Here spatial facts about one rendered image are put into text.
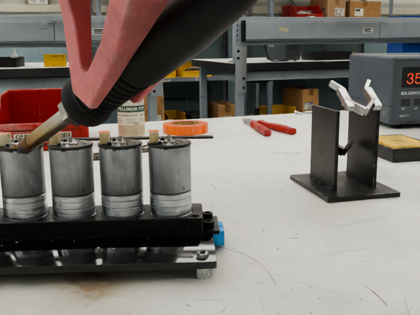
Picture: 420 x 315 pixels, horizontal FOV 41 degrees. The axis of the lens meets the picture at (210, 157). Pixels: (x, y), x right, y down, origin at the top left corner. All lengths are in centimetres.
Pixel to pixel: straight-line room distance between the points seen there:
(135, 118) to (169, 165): 39
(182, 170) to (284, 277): 8
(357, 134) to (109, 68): 29
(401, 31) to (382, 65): 253
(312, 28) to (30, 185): 275
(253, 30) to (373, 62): 207
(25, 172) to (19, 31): 231
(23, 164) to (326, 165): 23
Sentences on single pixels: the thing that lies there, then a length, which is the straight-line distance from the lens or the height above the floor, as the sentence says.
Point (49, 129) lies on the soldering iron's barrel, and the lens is 28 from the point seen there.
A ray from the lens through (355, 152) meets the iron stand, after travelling 47.
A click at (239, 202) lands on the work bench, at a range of 42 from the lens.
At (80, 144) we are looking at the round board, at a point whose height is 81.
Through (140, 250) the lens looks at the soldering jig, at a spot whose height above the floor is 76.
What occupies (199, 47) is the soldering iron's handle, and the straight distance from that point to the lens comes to 20.
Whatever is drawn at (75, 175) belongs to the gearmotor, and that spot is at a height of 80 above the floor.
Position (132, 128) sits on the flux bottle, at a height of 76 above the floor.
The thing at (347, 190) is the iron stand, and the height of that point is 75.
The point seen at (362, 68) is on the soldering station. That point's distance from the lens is 85.
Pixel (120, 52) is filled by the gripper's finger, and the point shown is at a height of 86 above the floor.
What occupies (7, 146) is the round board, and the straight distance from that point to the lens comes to 33.
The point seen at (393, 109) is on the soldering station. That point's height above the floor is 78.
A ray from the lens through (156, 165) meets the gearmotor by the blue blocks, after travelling 31.
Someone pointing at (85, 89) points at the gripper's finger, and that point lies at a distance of 23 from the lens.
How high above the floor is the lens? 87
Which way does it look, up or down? 12 degrees down
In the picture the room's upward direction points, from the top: 1 degrees counter-clockwise
